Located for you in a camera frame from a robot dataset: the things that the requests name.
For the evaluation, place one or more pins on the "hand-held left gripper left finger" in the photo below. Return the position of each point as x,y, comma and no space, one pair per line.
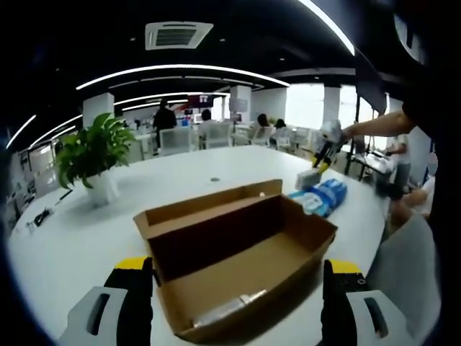
129,299

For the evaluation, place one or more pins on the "black light stand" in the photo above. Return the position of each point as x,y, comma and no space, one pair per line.
371,93

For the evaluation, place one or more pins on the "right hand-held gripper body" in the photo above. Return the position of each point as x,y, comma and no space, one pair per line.
331,131

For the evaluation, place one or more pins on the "long curved ceiling light strip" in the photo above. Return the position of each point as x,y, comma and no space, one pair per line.
180,66

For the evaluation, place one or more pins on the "blue floral soft pack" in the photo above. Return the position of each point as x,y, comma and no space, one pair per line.
331,192

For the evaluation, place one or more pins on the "person's black shirt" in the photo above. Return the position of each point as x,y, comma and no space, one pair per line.
439,90

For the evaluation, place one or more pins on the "ceiling air conditioner vent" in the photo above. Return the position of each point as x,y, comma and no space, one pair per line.
176,36

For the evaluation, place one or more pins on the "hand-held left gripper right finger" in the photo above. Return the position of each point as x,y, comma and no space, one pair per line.
338,306

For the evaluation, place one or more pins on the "green potted plant white pot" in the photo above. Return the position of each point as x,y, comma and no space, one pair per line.
93,144

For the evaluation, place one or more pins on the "brown cardboard shoe box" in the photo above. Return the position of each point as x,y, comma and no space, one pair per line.
252,259

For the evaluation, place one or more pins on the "group of white office chairs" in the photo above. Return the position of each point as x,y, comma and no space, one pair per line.
176,138

